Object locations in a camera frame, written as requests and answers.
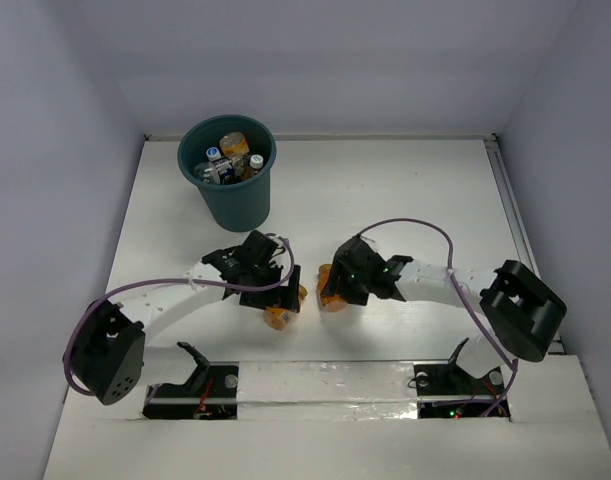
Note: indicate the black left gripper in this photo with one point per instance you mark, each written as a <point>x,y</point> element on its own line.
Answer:
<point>264,296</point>

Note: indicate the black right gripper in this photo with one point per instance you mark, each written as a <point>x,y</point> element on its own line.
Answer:
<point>361,297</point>

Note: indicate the small orange juice bottle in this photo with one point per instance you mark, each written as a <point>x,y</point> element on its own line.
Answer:
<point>279,318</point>

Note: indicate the small orange patterned bottle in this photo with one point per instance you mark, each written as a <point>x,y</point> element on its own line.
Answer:
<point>329,304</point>

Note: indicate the long orange label bottle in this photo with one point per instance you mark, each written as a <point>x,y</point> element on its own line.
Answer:
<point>253,165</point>

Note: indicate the small clear blue-label bottle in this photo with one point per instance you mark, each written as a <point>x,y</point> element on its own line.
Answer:
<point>223,165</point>

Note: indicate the clear plastic bottle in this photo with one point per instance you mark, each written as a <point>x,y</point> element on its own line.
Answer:
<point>206,172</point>

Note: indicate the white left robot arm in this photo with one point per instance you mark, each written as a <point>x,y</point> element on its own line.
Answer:
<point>105,354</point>

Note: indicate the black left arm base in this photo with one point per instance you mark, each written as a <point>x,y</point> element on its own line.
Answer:
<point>208,392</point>

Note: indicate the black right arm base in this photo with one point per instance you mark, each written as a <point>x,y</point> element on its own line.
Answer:
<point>446,391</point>

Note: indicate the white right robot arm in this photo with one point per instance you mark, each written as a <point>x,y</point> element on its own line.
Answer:
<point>523,314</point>

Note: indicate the dark teal plastic bin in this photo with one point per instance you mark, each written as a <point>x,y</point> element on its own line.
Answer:
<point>238,207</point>

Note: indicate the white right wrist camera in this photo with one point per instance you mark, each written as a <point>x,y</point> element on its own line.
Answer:
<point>368,244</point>

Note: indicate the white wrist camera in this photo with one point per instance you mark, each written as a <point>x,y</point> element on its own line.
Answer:
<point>368,244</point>
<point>282,244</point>

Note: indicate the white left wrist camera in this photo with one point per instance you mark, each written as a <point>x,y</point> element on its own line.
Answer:
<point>282,244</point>

